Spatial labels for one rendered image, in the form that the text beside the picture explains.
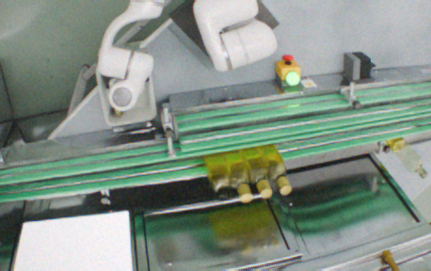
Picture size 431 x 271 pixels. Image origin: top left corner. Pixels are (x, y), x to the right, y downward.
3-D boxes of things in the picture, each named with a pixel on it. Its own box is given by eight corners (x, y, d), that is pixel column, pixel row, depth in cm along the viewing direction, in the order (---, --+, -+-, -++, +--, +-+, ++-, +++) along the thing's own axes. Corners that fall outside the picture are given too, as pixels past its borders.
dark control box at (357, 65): (343, 71, 151) (352, 80, 144) (343, 52, 147) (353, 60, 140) (360, 70, 152) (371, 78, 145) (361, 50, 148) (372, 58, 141)
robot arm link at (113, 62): (164, 3, 103) (143, 79, 109) (116, -7, 100) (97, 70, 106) (164, 4, 95) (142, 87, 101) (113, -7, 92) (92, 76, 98)
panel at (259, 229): (23, 226, 133) (8, 298, 104) (21, 220, 132) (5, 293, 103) (271, 191, 144) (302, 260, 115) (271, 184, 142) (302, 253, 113)
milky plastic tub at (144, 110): (107, 115, 143) (106, 127, 136) (96, 55, 131) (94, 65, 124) (155, 107, 145) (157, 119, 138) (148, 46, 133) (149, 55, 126)
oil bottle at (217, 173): (201, 156, 143) (213, 196, 125) (200, 142, 140) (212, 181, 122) (218, 153, 144) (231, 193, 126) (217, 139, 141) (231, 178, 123)
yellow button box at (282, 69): (275, 78, 148) (281, 87, 142) (275, 59, 144) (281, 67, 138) (294, 76, 149) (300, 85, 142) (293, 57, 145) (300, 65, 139)
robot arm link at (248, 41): (266, 39, 116) (284, 58, 103) (222, 53, 117) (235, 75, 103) (257, 8, 111) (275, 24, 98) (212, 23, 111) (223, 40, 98)
